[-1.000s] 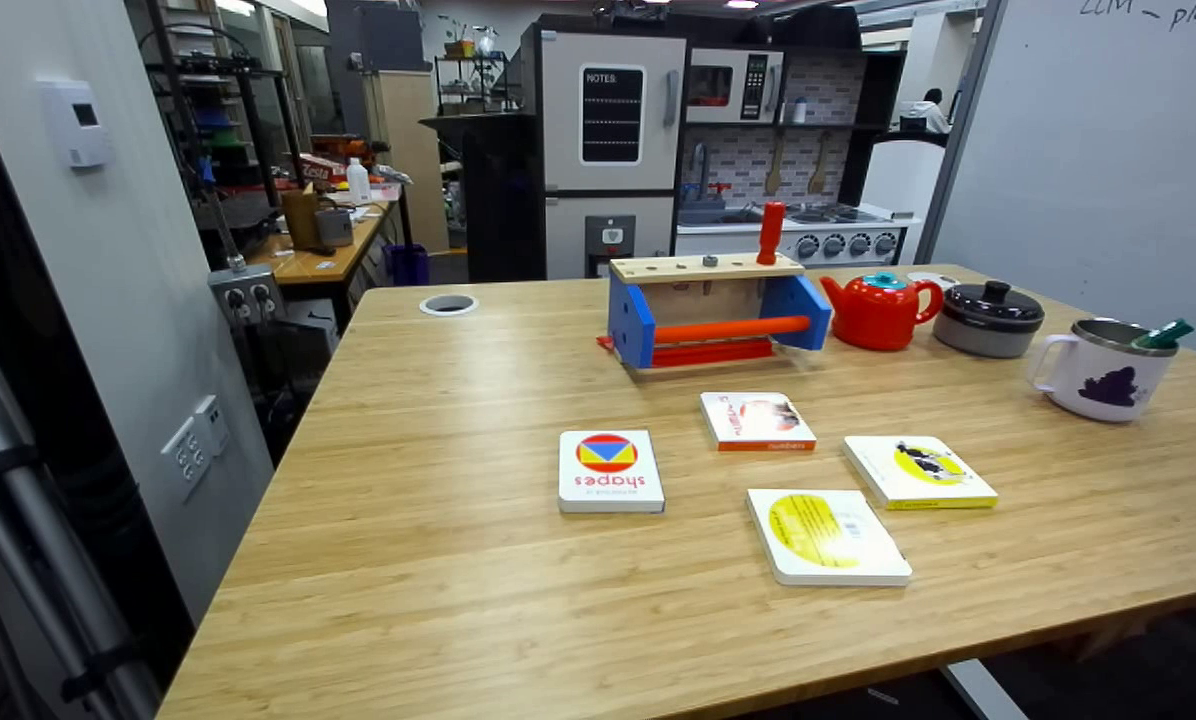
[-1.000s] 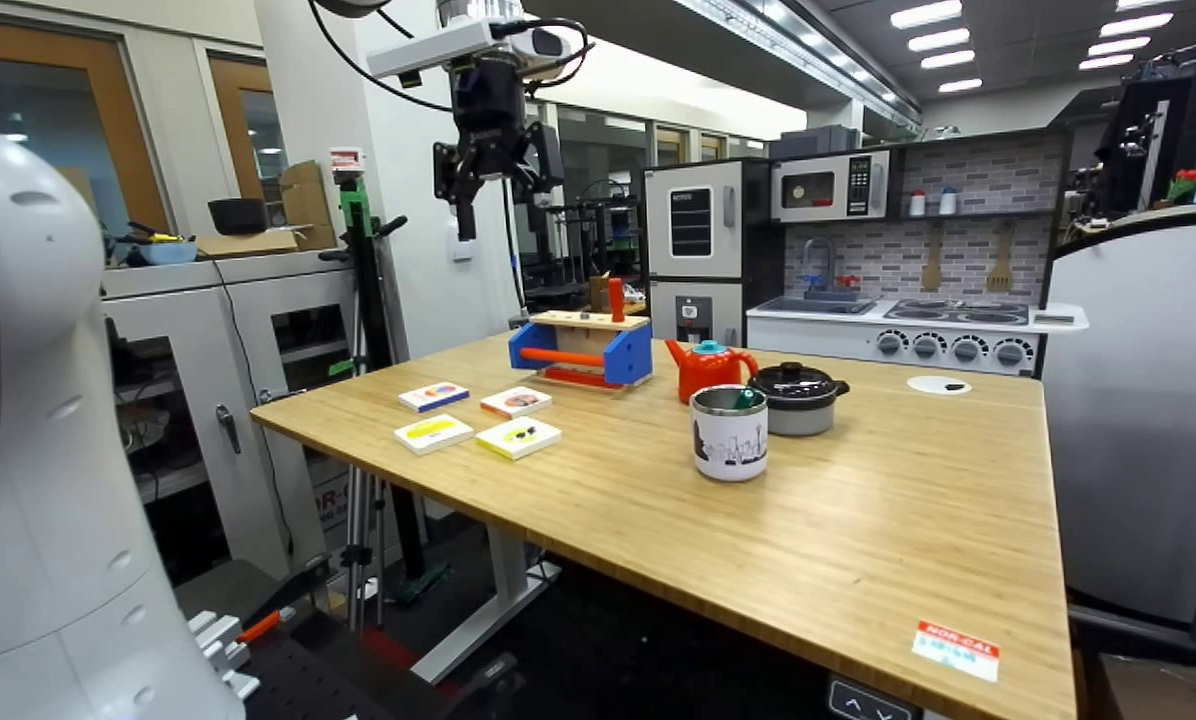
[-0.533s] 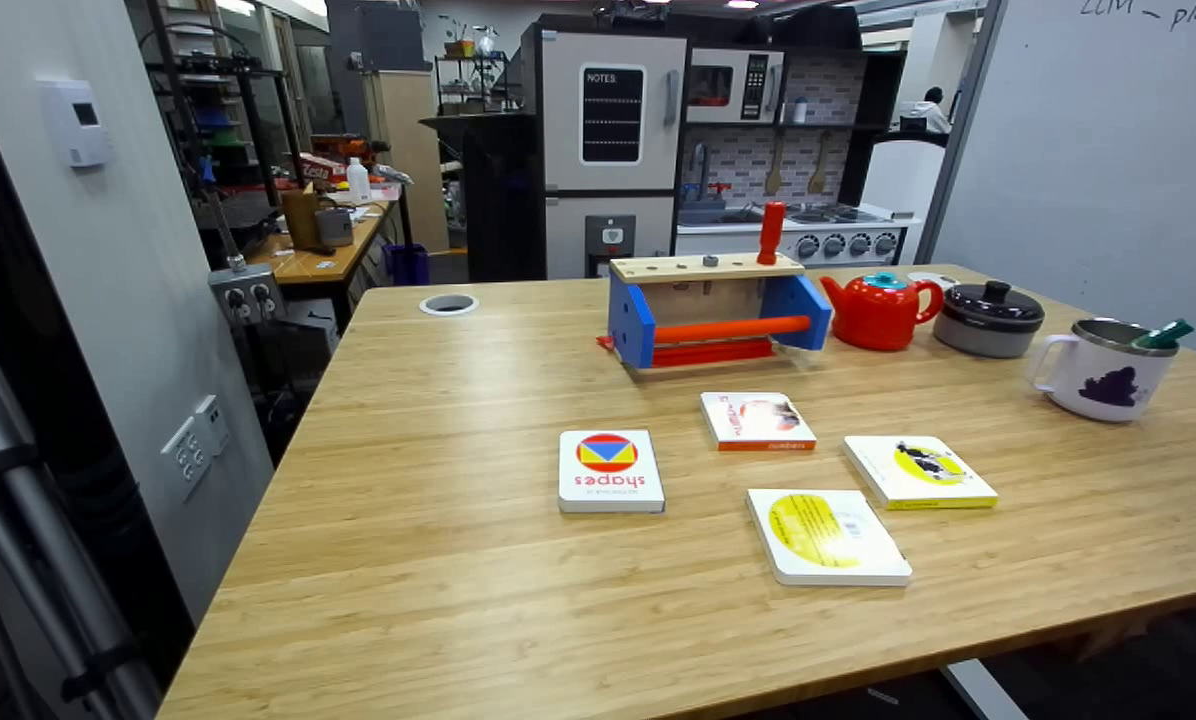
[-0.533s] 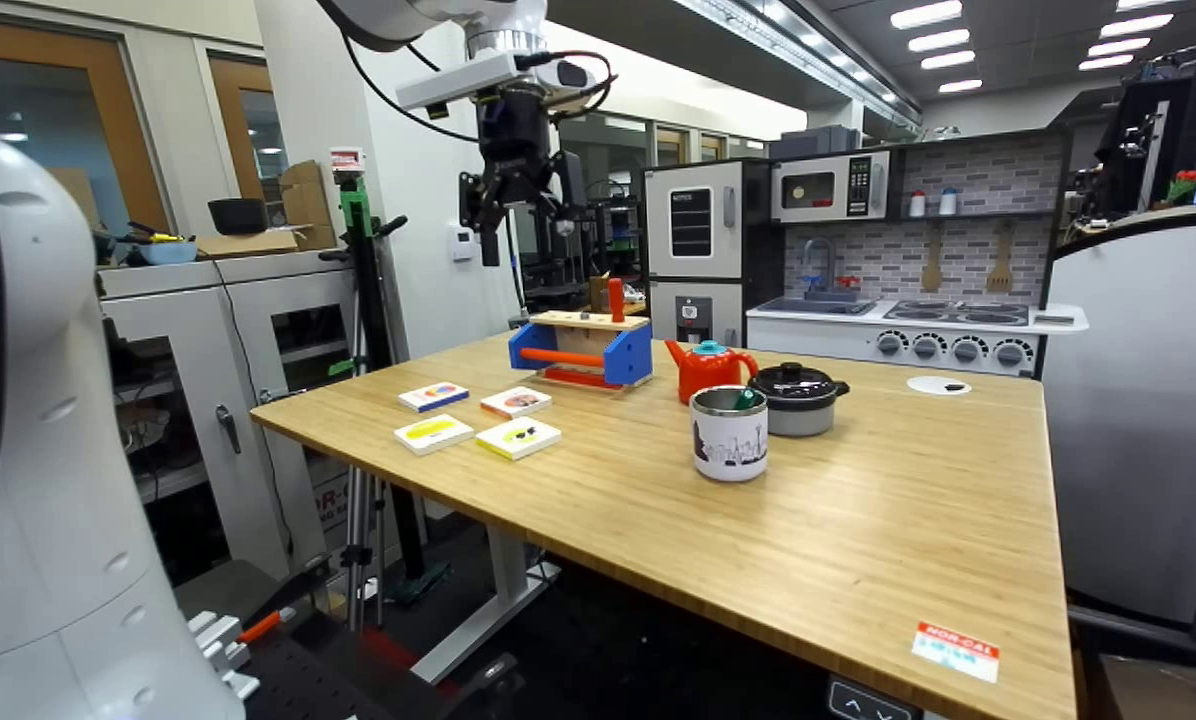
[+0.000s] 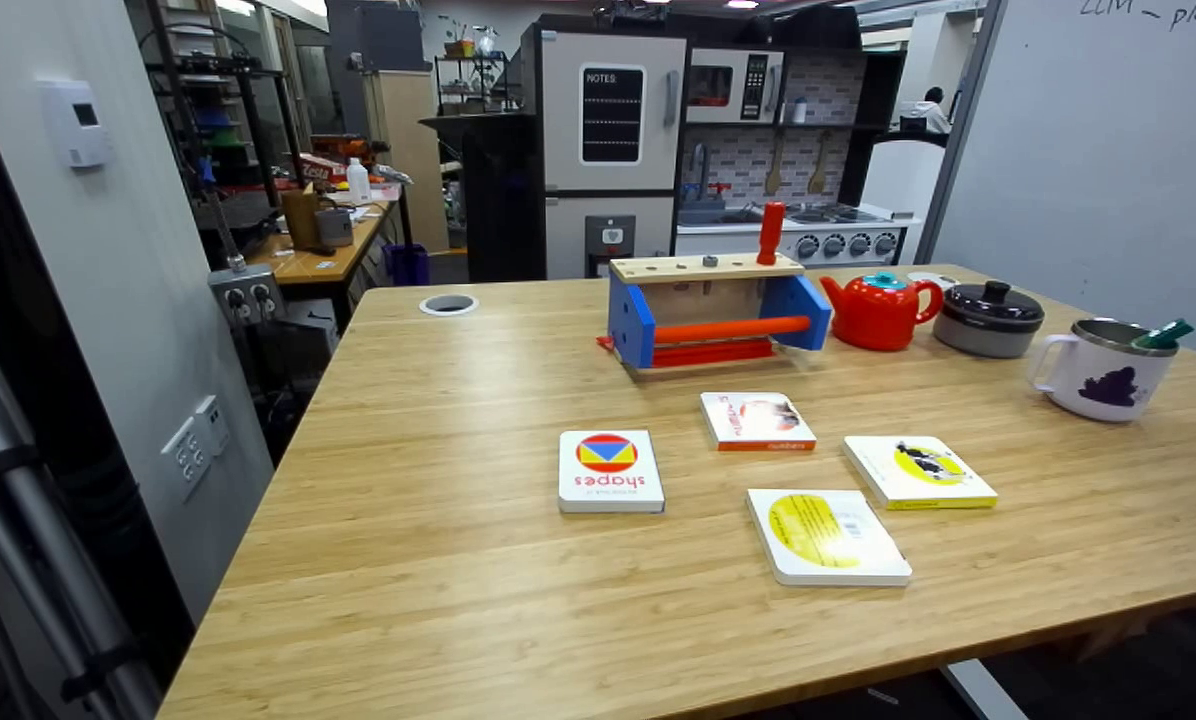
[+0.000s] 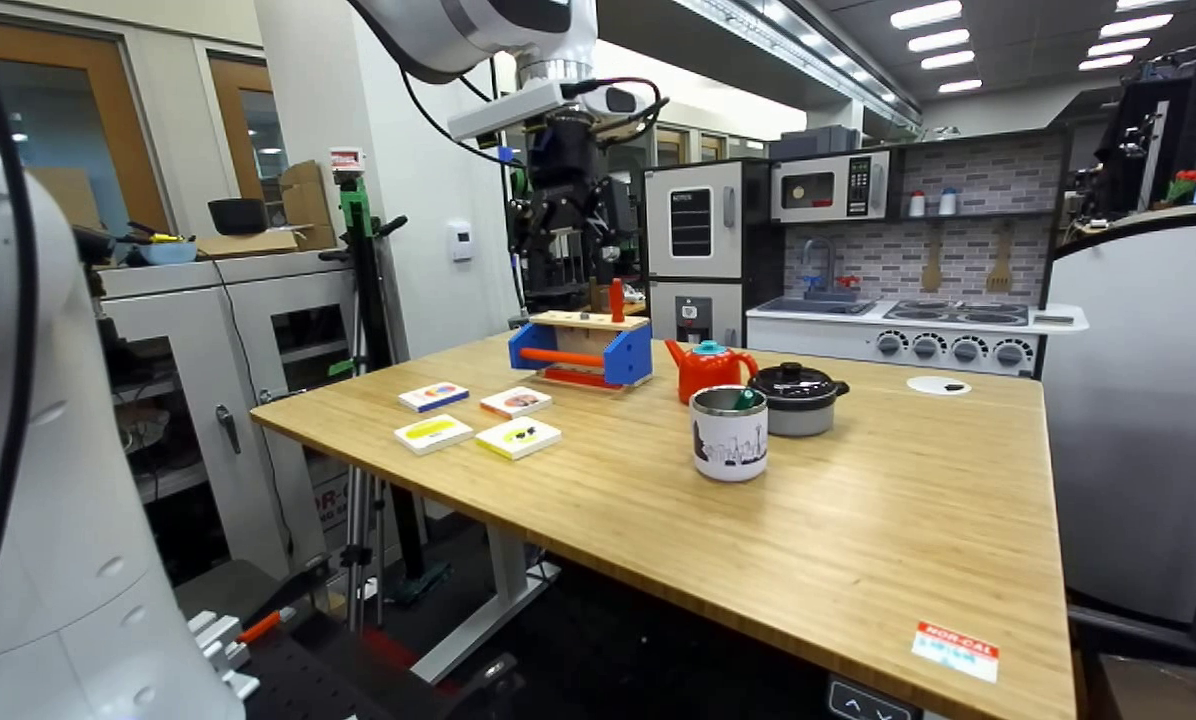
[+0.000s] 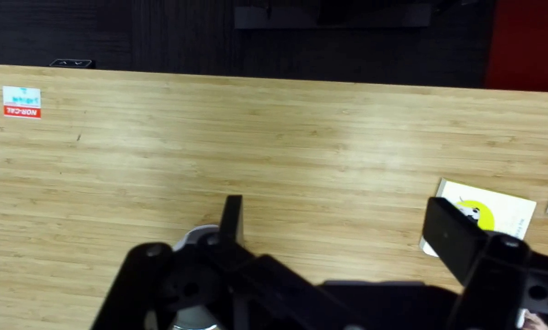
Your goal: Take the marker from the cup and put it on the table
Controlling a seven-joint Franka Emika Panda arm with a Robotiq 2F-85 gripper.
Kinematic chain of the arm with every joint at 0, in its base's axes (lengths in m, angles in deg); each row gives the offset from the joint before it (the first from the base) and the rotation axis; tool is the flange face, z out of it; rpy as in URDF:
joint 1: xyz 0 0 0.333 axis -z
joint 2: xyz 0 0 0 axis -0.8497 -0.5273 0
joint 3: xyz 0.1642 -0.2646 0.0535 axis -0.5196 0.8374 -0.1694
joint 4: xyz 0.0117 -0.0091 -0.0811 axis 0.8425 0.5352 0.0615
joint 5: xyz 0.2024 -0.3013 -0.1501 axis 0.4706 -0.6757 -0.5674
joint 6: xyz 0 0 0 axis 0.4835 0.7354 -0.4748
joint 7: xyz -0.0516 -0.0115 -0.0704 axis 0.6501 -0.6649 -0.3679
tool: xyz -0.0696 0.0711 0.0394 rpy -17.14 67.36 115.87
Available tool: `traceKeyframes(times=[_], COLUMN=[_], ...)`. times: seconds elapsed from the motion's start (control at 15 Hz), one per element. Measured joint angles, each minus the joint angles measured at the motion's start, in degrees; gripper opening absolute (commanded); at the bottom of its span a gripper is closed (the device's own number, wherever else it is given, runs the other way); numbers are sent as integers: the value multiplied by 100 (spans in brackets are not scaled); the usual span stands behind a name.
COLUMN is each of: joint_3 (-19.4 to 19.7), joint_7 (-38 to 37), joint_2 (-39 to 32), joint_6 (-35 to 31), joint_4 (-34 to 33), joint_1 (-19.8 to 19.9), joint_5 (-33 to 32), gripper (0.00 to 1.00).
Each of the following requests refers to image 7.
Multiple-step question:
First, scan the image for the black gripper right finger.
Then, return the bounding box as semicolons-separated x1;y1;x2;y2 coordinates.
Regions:
420;194;548;330

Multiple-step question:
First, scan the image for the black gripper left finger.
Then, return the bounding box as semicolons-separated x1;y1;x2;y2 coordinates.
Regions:
92;194;365;330

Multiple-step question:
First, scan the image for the white mug with purple print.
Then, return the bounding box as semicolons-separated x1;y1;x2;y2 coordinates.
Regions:
171;223;228;330

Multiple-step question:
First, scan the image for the book yellow circle black figure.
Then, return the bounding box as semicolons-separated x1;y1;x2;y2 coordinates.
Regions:
418;176;539;258

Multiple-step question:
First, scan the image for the red panel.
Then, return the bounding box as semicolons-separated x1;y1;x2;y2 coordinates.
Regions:
483;0;548;95

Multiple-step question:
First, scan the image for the white and red sticker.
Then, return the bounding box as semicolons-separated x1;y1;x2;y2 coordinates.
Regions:
0;84;45;121

